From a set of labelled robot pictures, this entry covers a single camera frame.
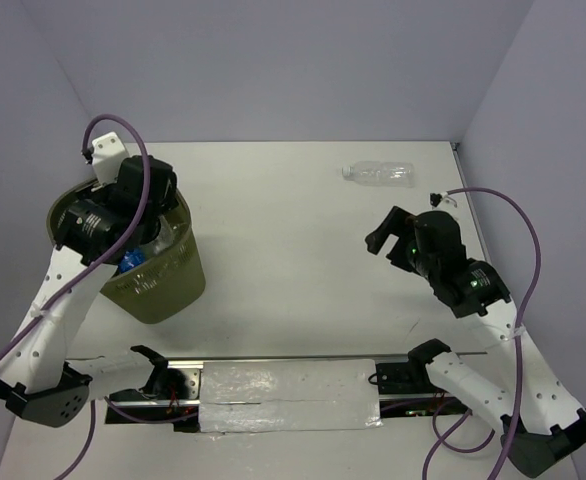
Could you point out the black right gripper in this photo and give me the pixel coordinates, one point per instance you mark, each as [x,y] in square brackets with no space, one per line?
[400,223]

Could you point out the olive green mesh bin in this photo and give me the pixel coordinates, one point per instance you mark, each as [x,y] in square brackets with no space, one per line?
[163,280]

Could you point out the silver foil covered plate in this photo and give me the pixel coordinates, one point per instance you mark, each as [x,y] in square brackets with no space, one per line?
[292,395]

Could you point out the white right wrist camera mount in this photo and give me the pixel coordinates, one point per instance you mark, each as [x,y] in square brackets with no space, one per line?
[438,200]

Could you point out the aluminium table edge rail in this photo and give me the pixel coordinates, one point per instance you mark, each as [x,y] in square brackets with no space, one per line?
[399,381]

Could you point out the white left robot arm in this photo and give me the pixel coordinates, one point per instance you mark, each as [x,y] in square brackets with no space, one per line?
[39,383]

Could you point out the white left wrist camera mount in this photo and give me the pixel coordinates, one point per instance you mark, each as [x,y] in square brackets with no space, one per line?
[107,154]

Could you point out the clear square plastic bottle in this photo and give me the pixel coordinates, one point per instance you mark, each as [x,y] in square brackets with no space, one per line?
[380,174]

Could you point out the blue label plastic bottle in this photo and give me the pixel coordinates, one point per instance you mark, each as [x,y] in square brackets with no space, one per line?
[131,259]

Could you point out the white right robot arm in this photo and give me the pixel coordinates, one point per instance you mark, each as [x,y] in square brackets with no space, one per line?
[538,419]

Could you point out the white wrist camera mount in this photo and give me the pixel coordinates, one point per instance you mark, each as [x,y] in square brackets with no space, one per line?
[107,154]
[438,200]

